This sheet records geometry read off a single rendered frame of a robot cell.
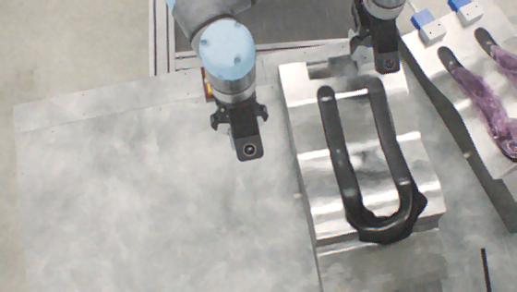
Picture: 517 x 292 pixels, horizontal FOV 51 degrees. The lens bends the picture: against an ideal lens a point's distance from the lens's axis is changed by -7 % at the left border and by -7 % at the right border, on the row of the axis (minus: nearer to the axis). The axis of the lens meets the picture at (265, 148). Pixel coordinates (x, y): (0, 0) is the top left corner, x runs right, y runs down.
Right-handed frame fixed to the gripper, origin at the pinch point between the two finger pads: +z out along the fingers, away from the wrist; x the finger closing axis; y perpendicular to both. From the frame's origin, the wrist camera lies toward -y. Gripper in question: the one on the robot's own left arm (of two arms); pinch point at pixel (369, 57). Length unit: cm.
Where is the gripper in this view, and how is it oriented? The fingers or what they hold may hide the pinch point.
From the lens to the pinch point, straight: 124.0
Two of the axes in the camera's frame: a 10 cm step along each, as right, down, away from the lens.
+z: 0.1, 2.6, 9.6
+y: -1.9, -9.5, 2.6
